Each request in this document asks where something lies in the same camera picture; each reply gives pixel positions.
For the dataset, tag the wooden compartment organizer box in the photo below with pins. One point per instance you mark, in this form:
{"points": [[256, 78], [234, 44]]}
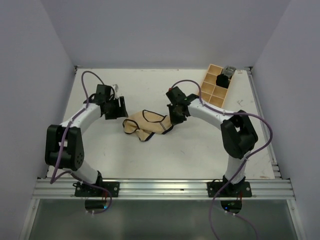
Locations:
{"points": [[210, 92]]}

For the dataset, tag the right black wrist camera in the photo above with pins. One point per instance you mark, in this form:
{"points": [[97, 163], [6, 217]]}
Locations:
{"points": [[175, 95]]}

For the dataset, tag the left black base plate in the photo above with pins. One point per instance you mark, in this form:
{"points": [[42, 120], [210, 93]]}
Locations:
{"points": [[107, 189]]}

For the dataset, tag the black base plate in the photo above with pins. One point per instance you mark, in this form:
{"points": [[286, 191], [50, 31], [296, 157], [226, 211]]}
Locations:
{"points": [[230, 191], [107, 189]]}

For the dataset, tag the rolled black garment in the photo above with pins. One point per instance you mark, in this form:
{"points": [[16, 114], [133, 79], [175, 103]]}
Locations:
{"points": [[222, 81]]}

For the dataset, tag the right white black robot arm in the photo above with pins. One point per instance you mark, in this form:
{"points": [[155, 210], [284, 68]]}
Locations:
{"points": [[238, 134]]}

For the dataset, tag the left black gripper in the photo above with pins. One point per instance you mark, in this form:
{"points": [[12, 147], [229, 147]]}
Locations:
{"points": [[120, 110]]}

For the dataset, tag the aluminium front rail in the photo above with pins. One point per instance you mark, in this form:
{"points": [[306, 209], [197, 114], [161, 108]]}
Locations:
{"points": [[169, 189]]}

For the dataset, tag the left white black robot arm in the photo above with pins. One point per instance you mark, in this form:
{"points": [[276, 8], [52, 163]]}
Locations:
{"points": [[64, 148]]}

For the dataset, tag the beige underwear with navy trim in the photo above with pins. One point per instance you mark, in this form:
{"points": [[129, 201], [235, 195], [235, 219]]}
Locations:
{"points": [[145, 124]]}

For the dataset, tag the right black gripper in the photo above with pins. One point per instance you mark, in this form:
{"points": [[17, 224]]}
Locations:
{"points": [[174, 120]]}

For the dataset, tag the aluminium rail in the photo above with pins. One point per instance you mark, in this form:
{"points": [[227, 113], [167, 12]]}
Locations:
{"points": [[265, 129], [169, 189]]}

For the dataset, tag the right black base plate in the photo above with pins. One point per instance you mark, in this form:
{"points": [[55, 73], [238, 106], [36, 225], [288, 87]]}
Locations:
{"points": [[230, 191]]}

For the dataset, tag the aluminium right side rail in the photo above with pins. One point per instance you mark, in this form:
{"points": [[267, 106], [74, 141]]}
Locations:
{"points": [[265, 129]]}

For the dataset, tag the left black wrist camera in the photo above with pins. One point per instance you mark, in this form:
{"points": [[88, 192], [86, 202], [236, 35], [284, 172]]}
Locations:
{"points": [[105, 93]]}

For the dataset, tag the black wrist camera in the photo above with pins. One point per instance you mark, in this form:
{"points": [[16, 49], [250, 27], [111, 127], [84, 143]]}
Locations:
{"points": [[175, 95], [105, 93]]}

